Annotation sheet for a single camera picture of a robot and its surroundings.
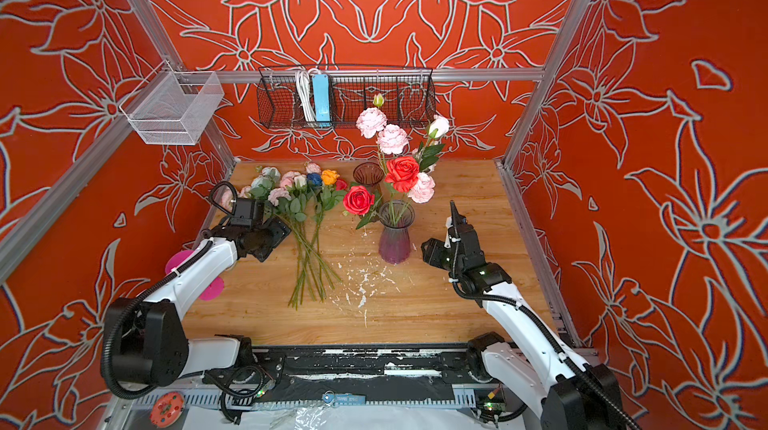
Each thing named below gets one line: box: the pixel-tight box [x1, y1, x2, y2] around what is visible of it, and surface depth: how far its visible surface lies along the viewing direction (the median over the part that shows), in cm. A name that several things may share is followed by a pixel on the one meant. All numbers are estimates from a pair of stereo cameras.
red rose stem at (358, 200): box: [343, 186, 386, 230], surface depth 55 cm
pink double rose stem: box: [356, 94, 410, 220], surface depth 71 cm
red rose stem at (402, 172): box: [384, 156, 421, 224], surface depth 70 cm
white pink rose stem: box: [400, 116, 450, 224], surface depth 74 cm
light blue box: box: [312, 74, 331, 122], surface depth 92 cm
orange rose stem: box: [316, 169, 340, 233], surface depth 106 cm
